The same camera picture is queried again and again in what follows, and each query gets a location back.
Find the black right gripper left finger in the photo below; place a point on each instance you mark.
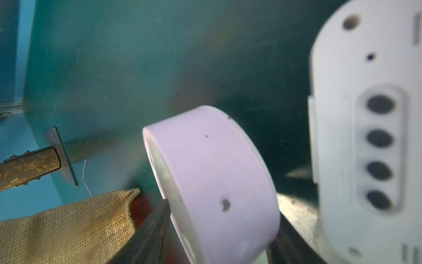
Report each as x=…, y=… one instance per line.
x=148, y=244

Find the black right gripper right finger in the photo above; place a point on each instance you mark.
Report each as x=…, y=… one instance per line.
x=289, y=247

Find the red burlap canvas bag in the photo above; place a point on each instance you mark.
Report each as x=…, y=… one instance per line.
x=90, y=231

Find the pink round alarm clock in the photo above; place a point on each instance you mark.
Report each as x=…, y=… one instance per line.
x=222, y=198

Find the white rectangular alarm clock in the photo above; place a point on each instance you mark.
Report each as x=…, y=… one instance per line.
x=365, y=125

